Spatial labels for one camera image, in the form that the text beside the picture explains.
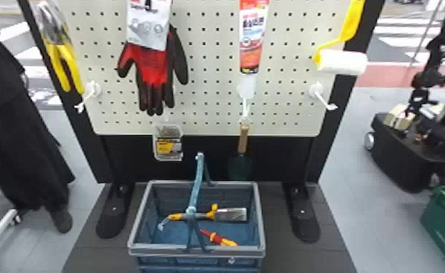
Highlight clear screw box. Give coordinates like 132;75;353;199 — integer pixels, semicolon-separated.
152;123;184;162

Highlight white pegboard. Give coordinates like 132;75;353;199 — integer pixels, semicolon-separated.
17;0;386;244

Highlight white sealant tube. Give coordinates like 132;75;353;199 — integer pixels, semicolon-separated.
236;0;272;101

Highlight red and black gloves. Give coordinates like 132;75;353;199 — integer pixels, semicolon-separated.
115;0;189;117

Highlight red and yellow screwdriver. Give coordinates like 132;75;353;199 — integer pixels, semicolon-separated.
199;228;239;247

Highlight blue basket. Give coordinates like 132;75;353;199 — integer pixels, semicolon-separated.
127;152;267;273

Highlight yellow paint roller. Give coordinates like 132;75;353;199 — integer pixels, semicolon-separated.
312;0;369;77

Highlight yellow pliers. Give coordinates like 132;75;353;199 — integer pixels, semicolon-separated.
32;0;86;95

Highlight person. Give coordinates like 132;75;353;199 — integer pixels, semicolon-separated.
0;0;76;235

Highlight wooden handled trowel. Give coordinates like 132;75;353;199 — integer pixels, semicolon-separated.
227;122;253;182

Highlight yellow handled scraper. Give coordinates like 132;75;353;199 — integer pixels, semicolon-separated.
157;203;248;232

